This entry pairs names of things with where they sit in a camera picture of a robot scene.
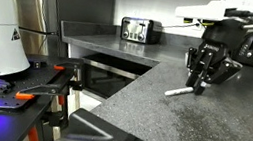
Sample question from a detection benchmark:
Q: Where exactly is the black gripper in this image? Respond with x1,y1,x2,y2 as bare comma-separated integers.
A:
182,37,247,102

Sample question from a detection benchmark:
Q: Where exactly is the white marker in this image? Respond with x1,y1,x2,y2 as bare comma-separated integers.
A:
163,82,196,102

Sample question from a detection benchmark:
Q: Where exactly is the black wrist flange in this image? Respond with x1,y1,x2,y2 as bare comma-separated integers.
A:
201,15,250,49

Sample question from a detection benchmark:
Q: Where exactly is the silver toaster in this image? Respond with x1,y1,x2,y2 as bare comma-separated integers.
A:
118,14,164,47

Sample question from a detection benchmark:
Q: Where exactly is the black built-in oven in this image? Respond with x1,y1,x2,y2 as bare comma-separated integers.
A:
75,50,154,106

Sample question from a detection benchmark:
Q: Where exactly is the stainless steel refrigerator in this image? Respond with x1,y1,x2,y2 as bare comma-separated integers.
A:
0,0,68,60

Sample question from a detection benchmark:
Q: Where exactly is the black perforated breadboard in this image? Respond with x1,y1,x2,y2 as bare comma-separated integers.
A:
0,47,81,124

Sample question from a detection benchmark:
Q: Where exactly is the wall power outlet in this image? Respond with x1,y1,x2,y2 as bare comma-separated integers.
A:
181,15,216,33

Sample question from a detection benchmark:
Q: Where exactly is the toaster power cable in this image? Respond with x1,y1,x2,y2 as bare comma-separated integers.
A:
161,16,202,34

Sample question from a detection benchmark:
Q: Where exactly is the grey black angular frame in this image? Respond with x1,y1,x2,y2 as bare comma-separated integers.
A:
44,103,118,141

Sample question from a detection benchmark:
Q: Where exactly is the black clamp with orange handle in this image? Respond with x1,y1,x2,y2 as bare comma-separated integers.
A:
52,54,86,76
13,64,85,110

